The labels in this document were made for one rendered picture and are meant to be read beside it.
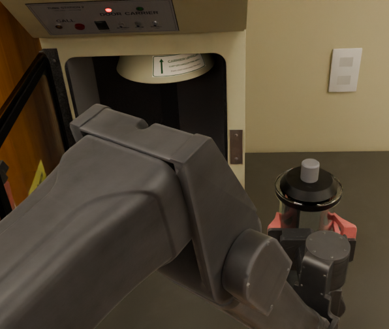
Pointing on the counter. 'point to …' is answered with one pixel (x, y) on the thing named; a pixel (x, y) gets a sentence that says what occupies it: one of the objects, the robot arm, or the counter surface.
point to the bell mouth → (164, 67)
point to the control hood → (229, 21)
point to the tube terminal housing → (200, 39)
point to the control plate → (94, 14)
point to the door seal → (13, 125)
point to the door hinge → (61, 91)
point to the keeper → (236, 146)
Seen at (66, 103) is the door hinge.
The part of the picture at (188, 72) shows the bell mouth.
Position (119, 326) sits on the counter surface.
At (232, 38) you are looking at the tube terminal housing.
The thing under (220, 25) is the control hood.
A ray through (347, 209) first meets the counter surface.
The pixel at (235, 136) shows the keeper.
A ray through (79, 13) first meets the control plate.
